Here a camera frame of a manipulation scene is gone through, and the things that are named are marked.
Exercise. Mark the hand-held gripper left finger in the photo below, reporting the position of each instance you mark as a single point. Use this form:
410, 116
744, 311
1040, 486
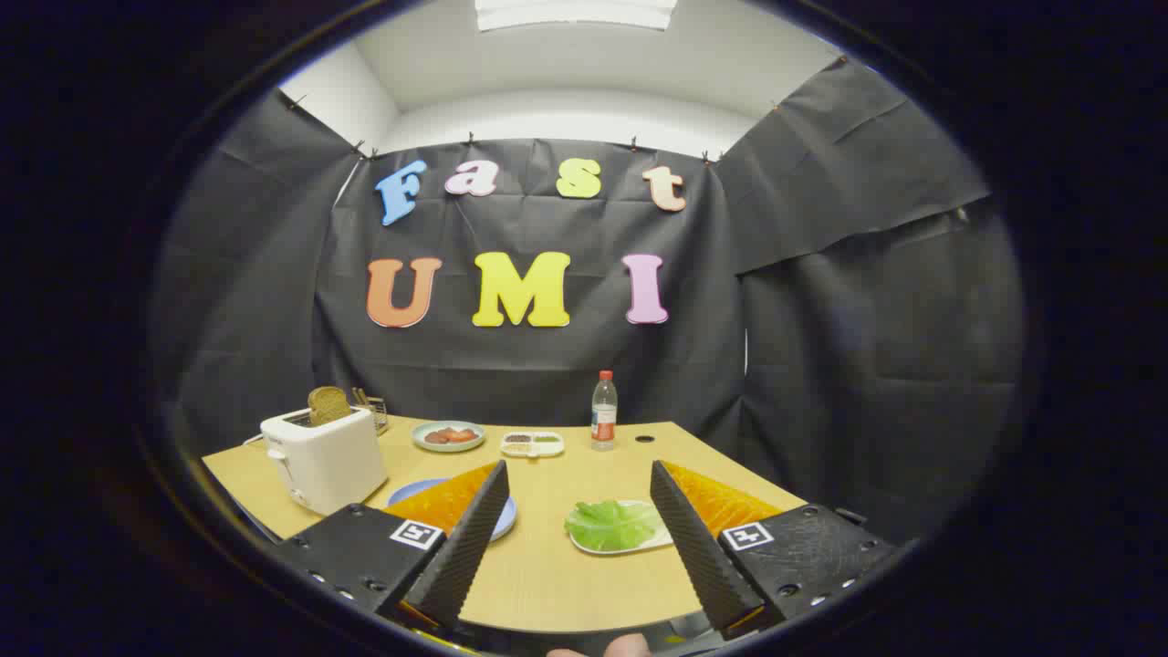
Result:
465, 547

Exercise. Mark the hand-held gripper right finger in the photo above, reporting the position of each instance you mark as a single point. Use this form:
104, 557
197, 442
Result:
698, 547

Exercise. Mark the green lettuce leaf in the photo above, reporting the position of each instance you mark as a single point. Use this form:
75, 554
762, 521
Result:
611, 525

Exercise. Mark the brown bread slice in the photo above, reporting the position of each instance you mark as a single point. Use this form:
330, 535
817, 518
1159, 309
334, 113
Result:
328, 404

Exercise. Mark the white square plate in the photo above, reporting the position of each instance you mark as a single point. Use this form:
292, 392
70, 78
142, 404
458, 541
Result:
660, 540

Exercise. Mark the light blue plate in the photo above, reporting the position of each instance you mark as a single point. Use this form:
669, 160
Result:
417, 488

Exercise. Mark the pale green plate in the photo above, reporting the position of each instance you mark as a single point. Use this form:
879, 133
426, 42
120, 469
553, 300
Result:
474, 444

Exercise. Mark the red tomato slice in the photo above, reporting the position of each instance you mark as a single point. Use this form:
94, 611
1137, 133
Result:
463, 435

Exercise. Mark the cooked brown meat pieces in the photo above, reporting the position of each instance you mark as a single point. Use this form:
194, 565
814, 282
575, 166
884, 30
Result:
436, 437

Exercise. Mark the white divided dish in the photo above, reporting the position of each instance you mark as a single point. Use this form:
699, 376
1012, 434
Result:
532, 444

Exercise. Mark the white toaster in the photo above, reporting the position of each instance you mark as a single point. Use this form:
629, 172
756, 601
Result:
328, 461

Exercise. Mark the clear plastic water bottle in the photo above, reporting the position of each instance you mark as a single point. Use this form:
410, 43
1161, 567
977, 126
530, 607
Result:
603, 411

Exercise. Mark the black backdrop cloth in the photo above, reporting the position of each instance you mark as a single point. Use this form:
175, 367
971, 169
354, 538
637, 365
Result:
547, 365

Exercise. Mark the ceiling light panel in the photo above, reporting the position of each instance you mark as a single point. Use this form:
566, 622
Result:
575, 13

